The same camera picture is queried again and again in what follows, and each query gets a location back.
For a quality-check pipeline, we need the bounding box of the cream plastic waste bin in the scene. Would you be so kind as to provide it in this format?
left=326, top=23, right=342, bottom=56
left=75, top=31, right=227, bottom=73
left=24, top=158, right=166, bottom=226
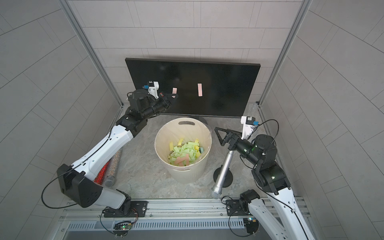
left=155, top=118, right=213, bottom=184

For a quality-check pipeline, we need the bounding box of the black flat monitor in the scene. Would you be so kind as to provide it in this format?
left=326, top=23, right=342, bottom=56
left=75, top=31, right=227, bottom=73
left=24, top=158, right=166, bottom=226
left=125, top=58, right=261, bottom=118

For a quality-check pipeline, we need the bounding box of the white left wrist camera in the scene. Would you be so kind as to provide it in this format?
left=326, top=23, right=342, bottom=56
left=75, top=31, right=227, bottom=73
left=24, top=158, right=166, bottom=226
left=144, top=81, right=160, bottom=99

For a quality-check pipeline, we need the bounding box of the pile of discarded sticky notes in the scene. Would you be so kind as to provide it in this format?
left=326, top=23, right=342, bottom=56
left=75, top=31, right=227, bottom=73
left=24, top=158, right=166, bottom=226
left=168, top=139, right=205, bottom=167

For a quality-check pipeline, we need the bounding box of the aluminium corner post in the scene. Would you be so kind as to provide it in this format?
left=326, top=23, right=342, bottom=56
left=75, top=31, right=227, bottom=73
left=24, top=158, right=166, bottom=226
left=58, top=0, right=124, bottom=107
left=258, top=0, right=312, bottom=107

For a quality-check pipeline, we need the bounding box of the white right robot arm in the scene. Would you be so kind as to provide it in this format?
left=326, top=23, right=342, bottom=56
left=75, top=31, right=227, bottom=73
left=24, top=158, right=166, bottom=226
left=212, top=128, right=315, bottom=240

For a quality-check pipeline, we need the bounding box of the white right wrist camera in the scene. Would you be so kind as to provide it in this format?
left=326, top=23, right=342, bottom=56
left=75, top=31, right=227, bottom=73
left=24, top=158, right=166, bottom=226
left=241, top=116, right=259, bottom=140

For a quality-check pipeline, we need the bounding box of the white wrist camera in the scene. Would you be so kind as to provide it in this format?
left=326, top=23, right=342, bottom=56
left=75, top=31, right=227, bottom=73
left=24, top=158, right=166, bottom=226
left=144, top=81, right=160, bottom=99
left=241, top=116, right=259, bottom=140

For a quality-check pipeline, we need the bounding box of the left green circuit board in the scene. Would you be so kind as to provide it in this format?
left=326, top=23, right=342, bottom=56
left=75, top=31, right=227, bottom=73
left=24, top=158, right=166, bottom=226
left=113, top=221, right=134, bottom=237

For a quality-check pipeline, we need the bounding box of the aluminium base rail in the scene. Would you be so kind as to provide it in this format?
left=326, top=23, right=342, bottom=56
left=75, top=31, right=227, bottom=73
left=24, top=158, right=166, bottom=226
left=58, top=198, right=310, bottom=236

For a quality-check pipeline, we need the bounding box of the aluminium corner post left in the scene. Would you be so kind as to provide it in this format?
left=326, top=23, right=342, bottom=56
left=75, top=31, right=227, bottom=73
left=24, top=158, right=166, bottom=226
left=58, top=0, right=124, bottom=107

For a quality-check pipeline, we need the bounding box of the aluminium corner post right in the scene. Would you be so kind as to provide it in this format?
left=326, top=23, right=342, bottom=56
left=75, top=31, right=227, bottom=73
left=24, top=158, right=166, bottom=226
left=258, top=0, right=312, bottom=107

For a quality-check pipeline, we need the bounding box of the red glitter microphone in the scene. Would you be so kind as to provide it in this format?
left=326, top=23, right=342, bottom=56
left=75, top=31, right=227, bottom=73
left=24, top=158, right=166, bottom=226
left=94, top=161, right=110, bottom=185

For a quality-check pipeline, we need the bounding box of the black round microphone base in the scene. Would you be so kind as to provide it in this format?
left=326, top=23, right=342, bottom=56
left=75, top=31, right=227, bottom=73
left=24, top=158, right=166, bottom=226
left=213, top=166, right=233, bottom=188

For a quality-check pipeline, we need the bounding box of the right circuit board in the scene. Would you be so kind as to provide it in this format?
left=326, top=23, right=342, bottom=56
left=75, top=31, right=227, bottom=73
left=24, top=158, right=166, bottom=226
left=243, top=218, right=259, bottom=235

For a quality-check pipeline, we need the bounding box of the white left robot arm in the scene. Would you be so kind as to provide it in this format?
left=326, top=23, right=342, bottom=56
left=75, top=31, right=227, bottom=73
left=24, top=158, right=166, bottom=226
left=57, top=89, right=178, bottom=217

